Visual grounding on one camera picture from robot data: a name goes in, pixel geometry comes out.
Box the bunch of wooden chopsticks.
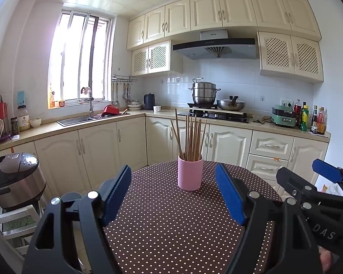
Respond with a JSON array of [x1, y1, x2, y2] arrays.
[[171, 108, 208, 162]]

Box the pink utensil cup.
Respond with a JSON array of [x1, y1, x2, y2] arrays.
[[178, 154, 204, 191]]

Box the red plastic basin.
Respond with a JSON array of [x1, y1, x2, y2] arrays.
[[101, 105, 120, 117]]

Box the steel sink faucet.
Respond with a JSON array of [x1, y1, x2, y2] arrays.
[[80, 86, 95, 119]]

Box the green electric cooker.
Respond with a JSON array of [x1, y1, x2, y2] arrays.
[[271, 105, 300, 128]]

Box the black burner stand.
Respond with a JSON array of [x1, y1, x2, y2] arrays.
[[188, 102, 218, 109]]

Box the cream kitchen base cabinets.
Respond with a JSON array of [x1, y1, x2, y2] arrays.
[[0, 110, 330, 203]]

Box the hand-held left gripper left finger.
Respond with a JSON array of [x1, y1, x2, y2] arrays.
[[21, 165, 132, 274]]

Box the power cord bundle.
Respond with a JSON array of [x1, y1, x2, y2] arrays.
[[252, 115, 273, 125]]

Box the hanging steel spatula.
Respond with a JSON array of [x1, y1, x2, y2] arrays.
[[123, 83, 132, 105]]

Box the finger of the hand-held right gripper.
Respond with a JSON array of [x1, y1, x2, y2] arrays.
[[312, 158, 343, 197], [276, 167, 343, 210]]

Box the brown bottle red label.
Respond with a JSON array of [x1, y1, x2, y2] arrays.
[[317, 107, 327, 135]]

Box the glass jar white lid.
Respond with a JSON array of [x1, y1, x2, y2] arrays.
[[17, 105, 30, 132]]

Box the cream upper wall cabinets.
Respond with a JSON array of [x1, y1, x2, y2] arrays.
[[126, 0, 322, 51]]

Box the dark soy sauce bottle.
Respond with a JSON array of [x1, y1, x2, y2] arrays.
[[311, 105, 319, 134]]

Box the steel rice cooker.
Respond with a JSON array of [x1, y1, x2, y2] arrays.
[[0, 153, 47, 210]]

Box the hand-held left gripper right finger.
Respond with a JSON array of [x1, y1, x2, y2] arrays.
[[215, 163, 323, 274]]

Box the stacked steel steamer pot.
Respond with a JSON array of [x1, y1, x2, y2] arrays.
[[189, 78, 221, 105]]

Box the steel wok with lid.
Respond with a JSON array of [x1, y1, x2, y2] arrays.
[[216, 95, 246, 112]]

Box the steel kitchen sink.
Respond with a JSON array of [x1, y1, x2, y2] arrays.
[[56, 115, 103, 126]]

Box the red handled kitchen tool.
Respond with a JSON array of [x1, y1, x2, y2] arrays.
[[0, 95, 8, 133]]

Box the dark bottle red label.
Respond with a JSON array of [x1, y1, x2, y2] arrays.
[[293, 99, 302, 120]]

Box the black range hood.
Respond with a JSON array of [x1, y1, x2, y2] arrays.
[[172, 29, 257, 60]]

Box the light wooden board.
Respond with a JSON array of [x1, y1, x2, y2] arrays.
[[189, 108, 248, 115]]

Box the cream lattice door cabinet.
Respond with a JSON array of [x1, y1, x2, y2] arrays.
[[257, 31, 324, 84], [131, 40, 183, 76]]

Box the white stand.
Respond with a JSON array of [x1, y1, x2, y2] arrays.
[[0, 203, 45, 256]]

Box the black electric kettle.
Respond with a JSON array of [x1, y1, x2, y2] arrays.
[[144, 93, 155, 111]]

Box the green bottle yellow label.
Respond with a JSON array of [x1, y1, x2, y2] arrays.
[[300, 105, 310, 132]]

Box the white plastic bag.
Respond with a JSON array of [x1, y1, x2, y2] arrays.
[[320, 183, 343, 197]]

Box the black glass gas hob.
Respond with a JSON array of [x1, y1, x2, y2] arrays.
[[176, 111, 250, 124]]

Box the metal wall rail rack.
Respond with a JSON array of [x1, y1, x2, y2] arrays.
[[111, 75, 138, 84]]

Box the kitchen window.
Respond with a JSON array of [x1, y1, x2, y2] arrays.
[[48, 10, 115, 109]]

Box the hanging steel ladle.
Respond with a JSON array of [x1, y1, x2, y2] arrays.
[[111, 83, 120, 107]]

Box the person's right hand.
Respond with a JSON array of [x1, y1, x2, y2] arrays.
[[320, 250, 333, 274]]

